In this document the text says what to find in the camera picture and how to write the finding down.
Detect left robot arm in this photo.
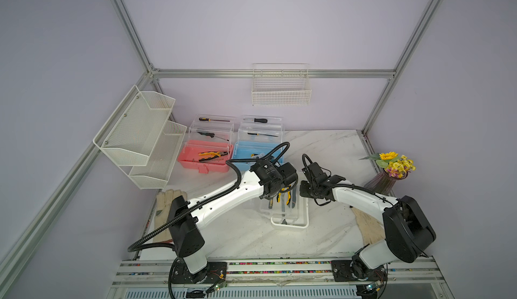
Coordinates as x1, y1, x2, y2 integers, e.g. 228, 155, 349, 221
127, 142, 298, 276

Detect yellow pliers in pink box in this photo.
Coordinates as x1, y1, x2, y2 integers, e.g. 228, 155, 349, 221
198, 151, 228, 163

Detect white clear toolbox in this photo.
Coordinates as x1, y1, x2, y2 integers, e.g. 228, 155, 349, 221
259, 186, 310, 230

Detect left beige work glove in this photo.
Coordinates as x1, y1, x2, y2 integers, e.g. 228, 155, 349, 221
153, 189, 188, 242

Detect white mesh shelf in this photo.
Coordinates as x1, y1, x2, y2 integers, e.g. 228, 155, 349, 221
93, 86, 175, 167
129, 121, 187, 189

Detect blue toolbox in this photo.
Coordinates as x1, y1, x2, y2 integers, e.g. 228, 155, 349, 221
232, 115, 284, 159

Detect upper white mesh shelf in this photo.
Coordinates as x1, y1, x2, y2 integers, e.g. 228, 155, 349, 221
93, 86, 175, 167

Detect flower vase bouquet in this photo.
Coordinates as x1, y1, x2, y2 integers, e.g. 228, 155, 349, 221
363, 152, 416, 195

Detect white wire wall basket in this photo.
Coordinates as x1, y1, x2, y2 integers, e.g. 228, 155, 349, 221
251, 63, 312, 107

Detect lower white mesh shelf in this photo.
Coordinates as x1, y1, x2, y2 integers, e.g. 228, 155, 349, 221
129, 121, 187, 189

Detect yellow black pliers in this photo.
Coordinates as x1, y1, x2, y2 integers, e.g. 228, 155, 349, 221
276, 187, 292, 206

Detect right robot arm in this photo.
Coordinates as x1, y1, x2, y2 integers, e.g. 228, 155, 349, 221
300, 154, 436, 281

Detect pink toolbox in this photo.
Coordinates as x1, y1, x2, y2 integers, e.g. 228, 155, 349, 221
178, 114, 235, 174

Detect screwdriver in pink lid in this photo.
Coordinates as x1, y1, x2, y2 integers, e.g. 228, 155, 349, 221
198, 117, 232, 123

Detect beige work glove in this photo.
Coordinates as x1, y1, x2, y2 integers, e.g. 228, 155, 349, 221
351, 207, 386, 245
153, 189, 188, 242

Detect screwdriver in blue lid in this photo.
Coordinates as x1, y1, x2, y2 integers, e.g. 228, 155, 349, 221
243, 117, 269, 124

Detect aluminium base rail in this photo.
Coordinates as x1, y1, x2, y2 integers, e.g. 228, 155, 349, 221
111, 257, 446, 288

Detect right beige work glove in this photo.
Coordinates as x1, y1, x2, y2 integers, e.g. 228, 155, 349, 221
351, 207, 386, 245

